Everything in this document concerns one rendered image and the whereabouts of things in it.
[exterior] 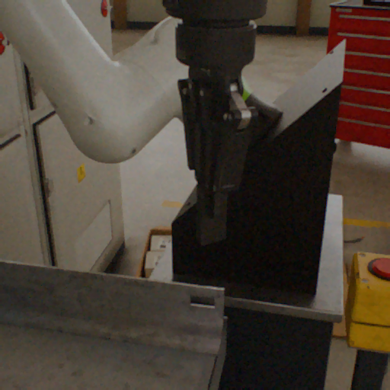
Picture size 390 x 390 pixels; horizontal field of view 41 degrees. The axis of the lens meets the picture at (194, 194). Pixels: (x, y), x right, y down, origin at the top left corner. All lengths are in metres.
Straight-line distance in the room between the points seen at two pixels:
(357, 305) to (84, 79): 0.47
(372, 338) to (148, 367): 0.28
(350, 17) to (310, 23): 5.02
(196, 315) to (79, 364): 0.14
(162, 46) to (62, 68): 0.17
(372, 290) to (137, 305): 0.28
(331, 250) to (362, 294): 0.35
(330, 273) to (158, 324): 0.39
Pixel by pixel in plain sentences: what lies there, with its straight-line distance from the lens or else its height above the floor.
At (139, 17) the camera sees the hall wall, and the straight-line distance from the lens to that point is 8.70.
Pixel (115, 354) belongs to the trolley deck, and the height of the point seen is 0.85.
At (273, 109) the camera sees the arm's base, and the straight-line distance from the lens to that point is 0.89.
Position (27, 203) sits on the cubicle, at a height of 0.61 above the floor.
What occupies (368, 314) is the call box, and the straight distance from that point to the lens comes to 0.69.
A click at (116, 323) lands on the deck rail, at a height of 0.85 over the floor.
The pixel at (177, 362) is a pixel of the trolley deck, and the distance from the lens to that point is 0.61.
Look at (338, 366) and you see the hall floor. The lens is 1.89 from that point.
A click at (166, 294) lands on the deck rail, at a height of 0.90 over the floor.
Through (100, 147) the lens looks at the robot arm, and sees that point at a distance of 0.80.
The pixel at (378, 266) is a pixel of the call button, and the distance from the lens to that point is 0.70.
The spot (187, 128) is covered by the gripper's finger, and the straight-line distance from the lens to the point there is 0.57.
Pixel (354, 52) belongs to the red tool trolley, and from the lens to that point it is 3.29.
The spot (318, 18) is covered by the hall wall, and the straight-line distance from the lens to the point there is 8.27.
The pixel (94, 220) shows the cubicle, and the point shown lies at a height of 0.32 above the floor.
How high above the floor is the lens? 1.27
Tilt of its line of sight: 26 degrees down
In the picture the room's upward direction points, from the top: straight up
